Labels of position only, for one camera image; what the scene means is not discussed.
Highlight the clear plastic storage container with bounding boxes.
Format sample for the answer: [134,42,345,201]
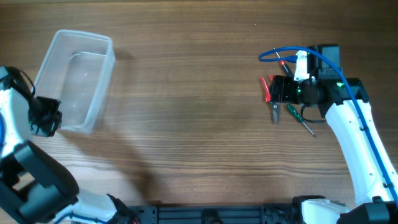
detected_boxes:
[34,29,116,134]

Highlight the right blue cable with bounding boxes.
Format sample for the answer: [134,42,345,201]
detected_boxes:
[258,46,398,209]

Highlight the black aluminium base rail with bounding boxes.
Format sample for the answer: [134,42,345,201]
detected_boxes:
[130,203,304,224]

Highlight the red handled snips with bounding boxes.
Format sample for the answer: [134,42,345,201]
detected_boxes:
[260,77,280,124]

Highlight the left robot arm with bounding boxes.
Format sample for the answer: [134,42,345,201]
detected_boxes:
[1,65,140,223]

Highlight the green handled screwdriver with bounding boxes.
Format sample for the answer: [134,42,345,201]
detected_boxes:
[286,104,316,137]

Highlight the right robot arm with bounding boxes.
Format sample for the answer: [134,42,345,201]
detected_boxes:
[259,44,397,223]

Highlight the left blue cable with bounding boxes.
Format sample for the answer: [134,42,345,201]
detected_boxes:
[0,111,7,150]

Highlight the black red screwdriver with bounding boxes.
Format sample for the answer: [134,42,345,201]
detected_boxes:
[279,60,294,78]

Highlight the blue cable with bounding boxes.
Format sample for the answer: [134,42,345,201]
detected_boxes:
[0,111,7,150]
[258,46,398,209]

